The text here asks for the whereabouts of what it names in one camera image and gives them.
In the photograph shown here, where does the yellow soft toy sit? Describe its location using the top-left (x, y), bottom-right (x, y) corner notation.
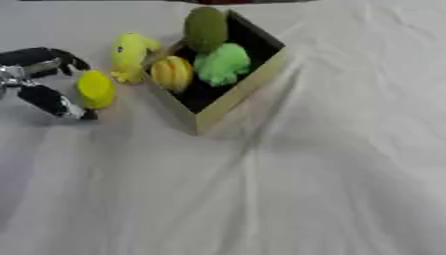
top-left (110, 31), bottom-right (164, 85)

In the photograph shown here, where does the dark green oval toy fruit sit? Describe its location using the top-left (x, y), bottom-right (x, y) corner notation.
top-left (182, 6), bottom-right (230, 55)

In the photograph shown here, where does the light green soft toy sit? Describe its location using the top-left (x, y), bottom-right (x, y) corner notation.
top-left (191, 42), bottom-right (253, 88)

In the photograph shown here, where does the tan cardboard box black inside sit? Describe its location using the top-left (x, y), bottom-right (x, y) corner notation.
top-left (139, 9), bottom-right (290, 136)

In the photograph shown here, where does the yellow orange striped toy fruit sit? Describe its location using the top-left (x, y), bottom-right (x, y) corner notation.
top-left (149, 55), bottom-right (195, 94)

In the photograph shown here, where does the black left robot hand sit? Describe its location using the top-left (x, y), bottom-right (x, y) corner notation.
top-left (0, 47), bottom-right (100, 122)

